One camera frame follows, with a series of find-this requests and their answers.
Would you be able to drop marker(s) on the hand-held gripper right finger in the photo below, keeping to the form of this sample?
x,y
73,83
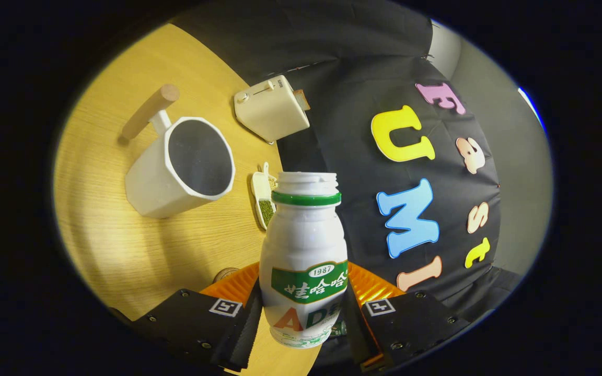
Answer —
x,y
356,334

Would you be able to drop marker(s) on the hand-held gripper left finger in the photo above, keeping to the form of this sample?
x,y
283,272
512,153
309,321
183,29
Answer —
x,y
249,334

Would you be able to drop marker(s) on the round wooden coaster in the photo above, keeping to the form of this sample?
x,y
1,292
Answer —
x,y
225,273

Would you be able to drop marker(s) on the white juice bottle green label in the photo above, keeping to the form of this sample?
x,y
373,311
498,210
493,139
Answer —
x,y
303,240

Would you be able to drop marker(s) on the white divided bean dish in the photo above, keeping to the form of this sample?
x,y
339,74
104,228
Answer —
x,y
265,209

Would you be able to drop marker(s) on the wooden table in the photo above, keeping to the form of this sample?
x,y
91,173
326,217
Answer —
x,y
123,250

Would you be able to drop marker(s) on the cream toaster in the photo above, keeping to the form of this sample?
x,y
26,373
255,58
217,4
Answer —
x,y
269,112

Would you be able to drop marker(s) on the bread slice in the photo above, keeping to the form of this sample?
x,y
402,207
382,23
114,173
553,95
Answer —
x,y
302,99

